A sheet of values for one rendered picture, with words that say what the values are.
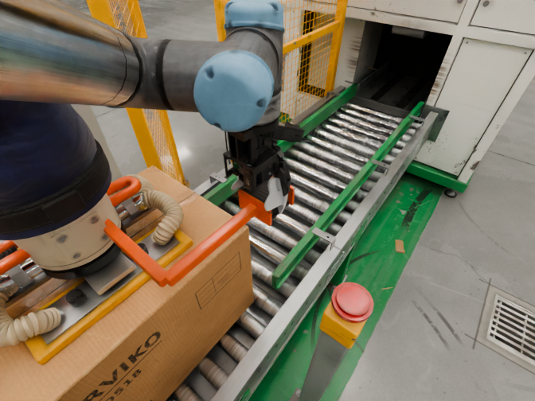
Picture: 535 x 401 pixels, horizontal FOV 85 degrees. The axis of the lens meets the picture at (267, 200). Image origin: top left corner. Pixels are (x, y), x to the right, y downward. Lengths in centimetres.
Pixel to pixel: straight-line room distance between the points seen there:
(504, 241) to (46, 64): 240
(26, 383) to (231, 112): 57
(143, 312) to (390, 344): 130
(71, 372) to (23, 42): 54
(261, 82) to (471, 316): 180
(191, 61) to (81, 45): 11
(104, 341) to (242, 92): 52
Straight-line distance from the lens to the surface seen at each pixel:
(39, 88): 26
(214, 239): 54
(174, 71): 34
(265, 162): 49
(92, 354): 66
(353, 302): 54
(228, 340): 103
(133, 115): 116
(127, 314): 67
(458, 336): 187
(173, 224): 68
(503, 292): 216
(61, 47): 26
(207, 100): 31
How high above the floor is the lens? 151
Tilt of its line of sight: 45 degrees down
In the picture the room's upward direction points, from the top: straight up
